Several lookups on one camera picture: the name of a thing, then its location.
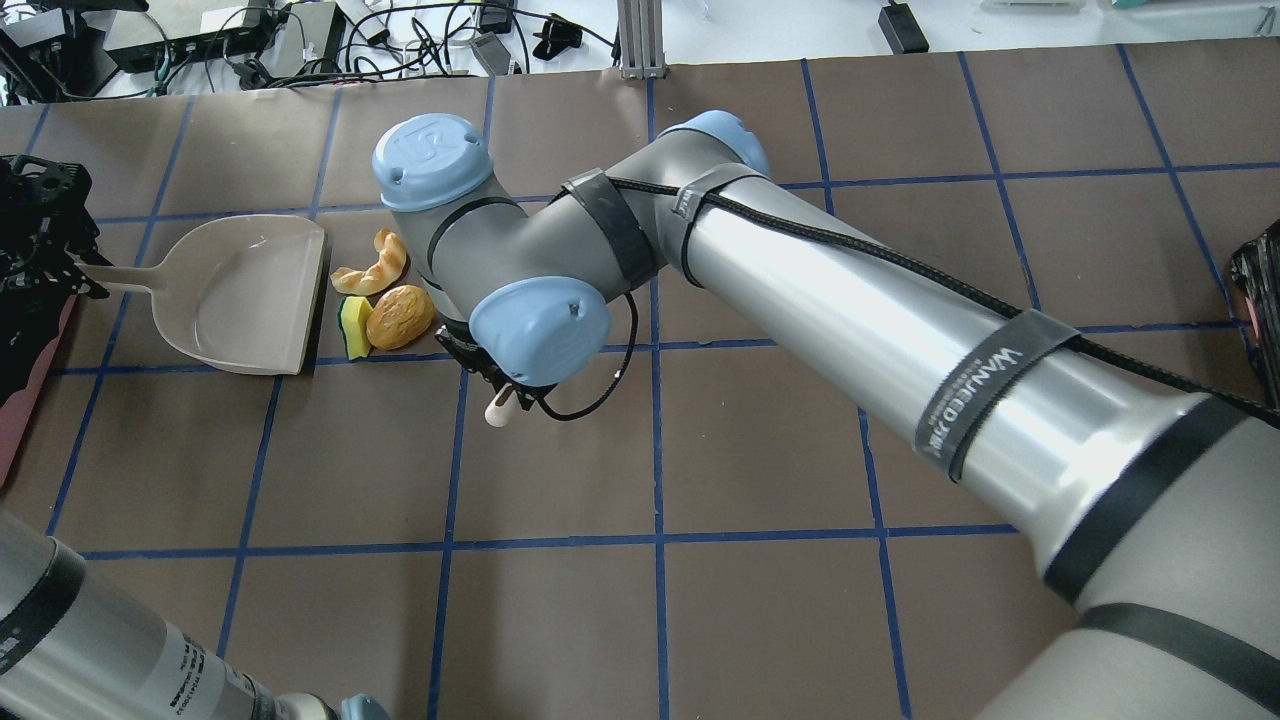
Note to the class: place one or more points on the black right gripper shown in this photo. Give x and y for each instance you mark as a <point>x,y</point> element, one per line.
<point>482,368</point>

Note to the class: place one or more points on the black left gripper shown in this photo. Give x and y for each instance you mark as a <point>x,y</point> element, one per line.
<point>44,245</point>

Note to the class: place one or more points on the white hand brush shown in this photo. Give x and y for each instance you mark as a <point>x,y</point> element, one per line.
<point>503,408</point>

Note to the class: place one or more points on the toy croissant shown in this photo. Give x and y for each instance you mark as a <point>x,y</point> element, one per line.
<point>378,277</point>

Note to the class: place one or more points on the yellow green sponge piece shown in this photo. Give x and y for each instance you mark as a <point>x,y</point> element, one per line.
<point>353,314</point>

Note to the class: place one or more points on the beige dustpan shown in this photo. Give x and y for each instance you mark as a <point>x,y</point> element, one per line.
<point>237,293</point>

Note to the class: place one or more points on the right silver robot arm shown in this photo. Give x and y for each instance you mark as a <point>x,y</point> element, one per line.
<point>1150,500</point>

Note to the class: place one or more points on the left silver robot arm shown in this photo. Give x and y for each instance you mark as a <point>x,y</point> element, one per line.
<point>76,647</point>

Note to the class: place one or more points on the black power adapter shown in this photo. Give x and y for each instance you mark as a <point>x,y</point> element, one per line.
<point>901,29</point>

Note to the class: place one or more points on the aluminium frame post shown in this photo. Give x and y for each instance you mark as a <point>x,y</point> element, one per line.
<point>639,40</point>

